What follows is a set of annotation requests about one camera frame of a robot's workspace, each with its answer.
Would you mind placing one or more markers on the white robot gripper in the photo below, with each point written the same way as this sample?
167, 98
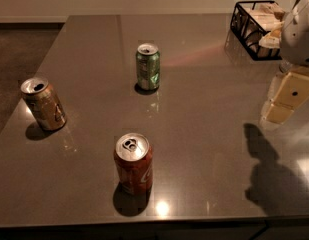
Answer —
299, 34

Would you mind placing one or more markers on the green soda can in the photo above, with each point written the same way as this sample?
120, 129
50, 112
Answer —
148, 66

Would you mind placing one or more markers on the red soda can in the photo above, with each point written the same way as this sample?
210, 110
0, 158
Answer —
133, 158

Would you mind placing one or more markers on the orange soda can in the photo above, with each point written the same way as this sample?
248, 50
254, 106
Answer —
43, 102

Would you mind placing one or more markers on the white packets in basket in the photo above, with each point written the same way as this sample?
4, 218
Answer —
262, 31

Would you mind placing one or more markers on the black wire basket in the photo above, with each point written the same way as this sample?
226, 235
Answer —
238, 23

